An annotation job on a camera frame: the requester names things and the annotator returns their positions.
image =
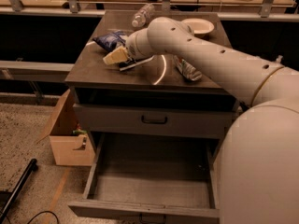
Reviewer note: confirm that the white paper bowl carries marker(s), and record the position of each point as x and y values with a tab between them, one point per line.
200	27

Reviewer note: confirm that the blue chip bag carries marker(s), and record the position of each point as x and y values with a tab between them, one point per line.
111	41

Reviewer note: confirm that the black pole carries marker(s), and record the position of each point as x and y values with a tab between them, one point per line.
7	198

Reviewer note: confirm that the open grey drawer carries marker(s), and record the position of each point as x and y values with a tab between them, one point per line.
149	179

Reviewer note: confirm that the closed grey upper drawer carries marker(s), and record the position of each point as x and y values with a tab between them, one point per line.
179	123

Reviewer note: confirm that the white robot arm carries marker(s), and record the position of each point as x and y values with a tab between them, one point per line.
259	163

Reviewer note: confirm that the green white soda can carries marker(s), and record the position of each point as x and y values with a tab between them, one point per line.
186	69

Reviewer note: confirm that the grey drawer cabinet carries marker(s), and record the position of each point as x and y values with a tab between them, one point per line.
156	84

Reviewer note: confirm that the cardboard box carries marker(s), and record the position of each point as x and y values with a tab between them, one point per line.
67	149

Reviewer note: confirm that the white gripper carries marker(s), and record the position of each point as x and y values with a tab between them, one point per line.
133	48

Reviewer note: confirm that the clear plastic water bottle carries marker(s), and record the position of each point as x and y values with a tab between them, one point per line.
143	16

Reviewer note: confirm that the green item in box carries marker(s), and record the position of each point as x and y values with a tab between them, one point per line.
78	131

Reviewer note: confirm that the clear sanitizer bottle right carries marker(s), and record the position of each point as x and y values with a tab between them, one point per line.
279	59

